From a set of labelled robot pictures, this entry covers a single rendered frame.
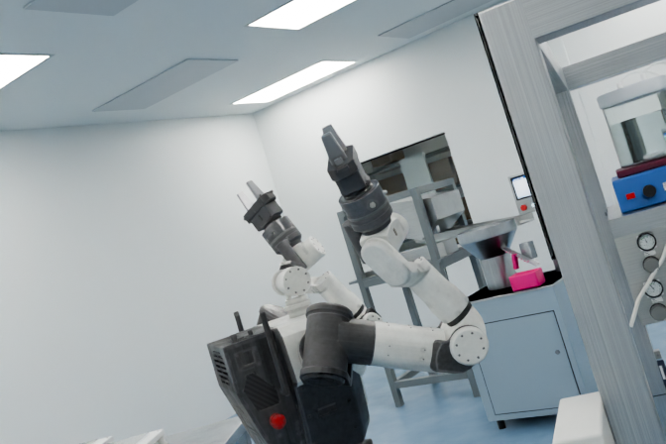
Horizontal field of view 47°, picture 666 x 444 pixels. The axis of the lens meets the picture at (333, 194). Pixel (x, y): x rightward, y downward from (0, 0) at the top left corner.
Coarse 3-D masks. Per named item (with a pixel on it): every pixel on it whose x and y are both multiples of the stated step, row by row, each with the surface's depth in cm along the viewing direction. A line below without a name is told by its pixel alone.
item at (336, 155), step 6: (330, 132) 143; (324, 138) 143; (330, 138) 143; (324, 144) 143; (330, 144) 143; (336, 144) 143; (330, 150) 144; (336, 150) 144; (342, 150) 144; (330, 156) 144; (336, 156) 144; (342, 156) 144; (330, 162) 145; (336, 162) 144; (342, 162) 144
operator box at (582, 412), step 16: (560, 400) 106; (576, 400) 104; (592, 400) 102; (560, 416) 100; (576, 416) 98; (592, 416) 96; (560, 432) 94; (576, 432) 92; (592, 432) 91; (608, 432) 96
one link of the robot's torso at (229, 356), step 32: (288, 320) 172; (224, 352) 160; (256, 352) 162; (288, 352) 160; (224, 384) 170; (256, 384) 161; (288, 384) 163; (352, 384) 166; (256, 416) 160; (288, 416) 162; (320, 416) 163; (352, 416) 166
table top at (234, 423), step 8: (208, 424) 285; (216, 424) 280; (224, 424) 276; (232, 424) 272; (240, 424) 269; (184, 432) 284; (192, 432) 279; (200, 432) 275; (208, 432) 271; (216, 432) 267; (224, 432) 263; (232, 432) 260; (240, 432) 266; (168, 440) 278; (176, 440) 274; (184, 440) 270; (192, 440) 266; (200, 440) 262; (208, 440) 259; (216, 440) 255; (224, 440) 252; (232, 440) 256
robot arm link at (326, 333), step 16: (320, 320) 152; (336, 320) 152; (352, 320) 154; (368, 320) 155; (320, 336) 150; (336, 336) 150; (352, 336) 151; (368, 336) 151; (304, 352) 151; (320, 352) 149; (336, 352) 149; (352, 352) 151; (368, 352) 151
